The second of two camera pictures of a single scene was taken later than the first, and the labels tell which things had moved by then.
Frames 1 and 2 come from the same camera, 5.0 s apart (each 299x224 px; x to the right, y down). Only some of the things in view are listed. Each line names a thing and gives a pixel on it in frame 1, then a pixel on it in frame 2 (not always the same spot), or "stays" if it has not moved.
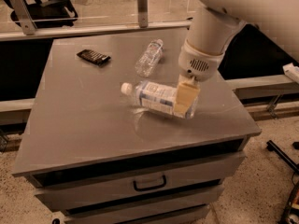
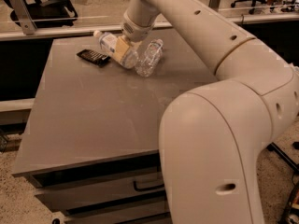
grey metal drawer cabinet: (115, 135) stays
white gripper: (196, 63) to (135, 32)
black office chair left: (55, 9) stays
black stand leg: (272, 147) stays
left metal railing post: (27, 23) stays
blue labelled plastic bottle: (158, 98) to (107, 42)
